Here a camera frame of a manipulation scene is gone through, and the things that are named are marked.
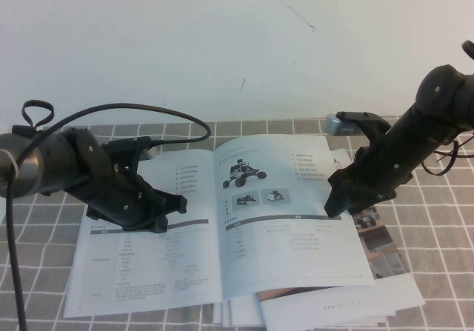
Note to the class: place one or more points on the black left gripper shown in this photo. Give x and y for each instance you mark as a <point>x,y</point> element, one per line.
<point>115,194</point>

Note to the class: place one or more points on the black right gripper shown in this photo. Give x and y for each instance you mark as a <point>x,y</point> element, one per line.
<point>370,175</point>

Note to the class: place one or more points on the white product manual book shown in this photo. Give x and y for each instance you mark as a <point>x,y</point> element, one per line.
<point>281,253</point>

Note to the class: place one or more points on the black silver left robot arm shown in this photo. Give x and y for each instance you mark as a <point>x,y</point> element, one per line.
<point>44,164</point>

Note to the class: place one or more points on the brochure with office photo cover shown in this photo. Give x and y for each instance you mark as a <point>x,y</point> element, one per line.
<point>385,257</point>

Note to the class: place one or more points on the grey white checkered tablecloth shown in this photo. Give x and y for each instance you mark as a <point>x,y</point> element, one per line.
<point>437,234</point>

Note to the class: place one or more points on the white booklet stack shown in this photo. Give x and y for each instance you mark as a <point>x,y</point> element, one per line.
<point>237,310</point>

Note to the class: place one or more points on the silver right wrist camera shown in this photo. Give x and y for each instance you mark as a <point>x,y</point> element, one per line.
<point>344,123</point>

